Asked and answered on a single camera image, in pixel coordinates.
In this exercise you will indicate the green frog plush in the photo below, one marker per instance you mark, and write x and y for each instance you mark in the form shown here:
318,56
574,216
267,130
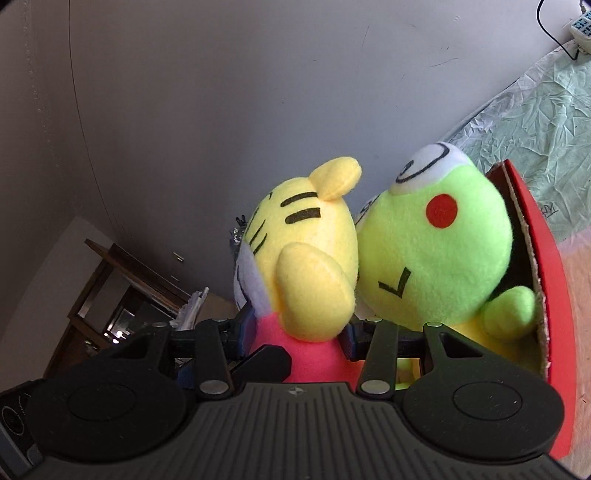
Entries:
435,246

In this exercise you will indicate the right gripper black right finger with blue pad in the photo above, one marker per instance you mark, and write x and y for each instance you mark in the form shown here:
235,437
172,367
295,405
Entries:
388,352

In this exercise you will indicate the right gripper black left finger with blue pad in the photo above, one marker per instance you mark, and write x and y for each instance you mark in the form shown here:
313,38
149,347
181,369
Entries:
223,356

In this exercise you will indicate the pile of folded clothes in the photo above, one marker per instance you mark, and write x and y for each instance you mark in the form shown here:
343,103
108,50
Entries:
236,235

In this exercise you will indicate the red cardboard box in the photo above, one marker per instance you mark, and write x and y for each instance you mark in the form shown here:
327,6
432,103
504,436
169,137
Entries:
536,262

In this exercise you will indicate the wooden shelf cabinet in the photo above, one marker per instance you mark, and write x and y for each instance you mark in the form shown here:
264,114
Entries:
121,297

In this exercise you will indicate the yellow tiger plush pink shirt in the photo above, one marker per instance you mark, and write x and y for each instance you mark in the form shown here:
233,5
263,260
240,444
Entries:
297,266

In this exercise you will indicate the white power strip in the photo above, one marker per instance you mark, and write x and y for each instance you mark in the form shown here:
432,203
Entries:
581,28

